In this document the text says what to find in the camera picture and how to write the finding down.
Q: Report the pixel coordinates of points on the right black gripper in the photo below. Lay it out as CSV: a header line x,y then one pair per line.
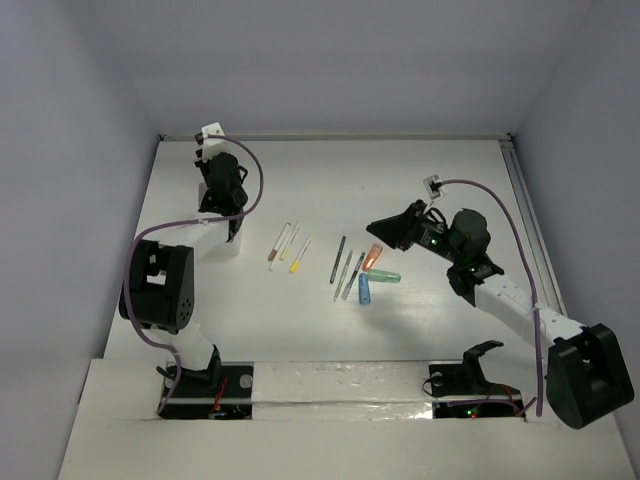
x,y
400,229

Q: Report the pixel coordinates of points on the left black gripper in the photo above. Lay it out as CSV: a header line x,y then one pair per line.
x,y
232,218

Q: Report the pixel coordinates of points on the white pen red cap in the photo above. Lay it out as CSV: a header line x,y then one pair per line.
x,y
278,244

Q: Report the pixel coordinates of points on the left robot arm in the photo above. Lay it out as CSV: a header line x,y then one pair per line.
x,y
158,292

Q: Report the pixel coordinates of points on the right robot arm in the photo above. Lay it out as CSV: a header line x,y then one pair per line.
x,y
584,374

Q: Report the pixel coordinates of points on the orange translucent eraser case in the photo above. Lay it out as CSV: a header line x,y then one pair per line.
x,y
372,256

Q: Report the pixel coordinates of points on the green translucent eraser case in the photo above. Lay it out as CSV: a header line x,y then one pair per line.
x,y
382,276

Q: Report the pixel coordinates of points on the clear silver pen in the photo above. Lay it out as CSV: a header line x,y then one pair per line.
x,y
343,274

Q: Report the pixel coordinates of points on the green dark pen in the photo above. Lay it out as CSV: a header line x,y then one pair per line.
x,y
353,277

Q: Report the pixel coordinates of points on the dark grey pen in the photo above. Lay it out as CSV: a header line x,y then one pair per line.
x,y
337,259

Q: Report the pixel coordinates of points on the blue translucent eraser case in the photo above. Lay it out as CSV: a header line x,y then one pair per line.
x,y
364,295

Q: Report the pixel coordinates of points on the white pen yellow tip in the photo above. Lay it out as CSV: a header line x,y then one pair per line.
x,y
296,263

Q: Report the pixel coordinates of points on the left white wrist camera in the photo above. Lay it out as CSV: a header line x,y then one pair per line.
x,y
211,142

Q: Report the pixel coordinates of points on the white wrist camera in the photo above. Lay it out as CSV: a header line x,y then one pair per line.
x,y
211,142
434,188

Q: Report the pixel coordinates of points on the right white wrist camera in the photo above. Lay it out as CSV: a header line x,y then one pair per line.
x,y
434,188

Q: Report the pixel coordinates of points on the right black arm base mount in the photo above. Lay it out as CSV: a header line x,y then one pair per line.
x,y
459,389

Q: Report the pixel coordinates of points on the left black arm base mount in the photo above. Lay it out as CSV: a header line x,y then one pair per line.
x,y
230,399

